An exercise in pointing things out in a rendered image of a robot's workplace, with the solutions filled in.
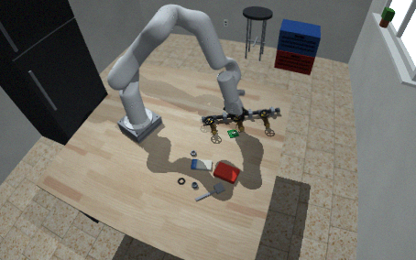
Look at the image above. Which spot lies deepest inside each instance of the red rectangular block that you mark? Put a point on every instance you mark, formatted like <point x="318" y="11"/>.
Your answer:
<point x="226" y="172"/>

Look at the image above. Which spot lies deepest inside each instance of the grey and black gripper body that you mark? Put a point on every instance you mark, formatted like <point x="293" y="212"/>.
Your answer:
<point x="234" y="108"/>

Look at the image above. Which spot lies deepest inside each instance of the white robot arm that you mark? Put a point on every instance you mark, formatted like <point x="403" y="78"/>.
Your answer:
<point x="154" y="34"/>

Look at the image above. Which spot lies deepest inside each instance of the dark grey pipe with tee junction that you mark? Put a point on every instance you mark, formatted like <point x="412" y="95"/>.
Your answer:
<point x="210" y="119"/>

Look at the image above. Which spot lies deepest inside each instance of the green tag with gold chain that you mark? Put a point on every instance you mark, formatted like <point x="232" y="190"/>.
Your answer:
<point x="233" y="133"/>

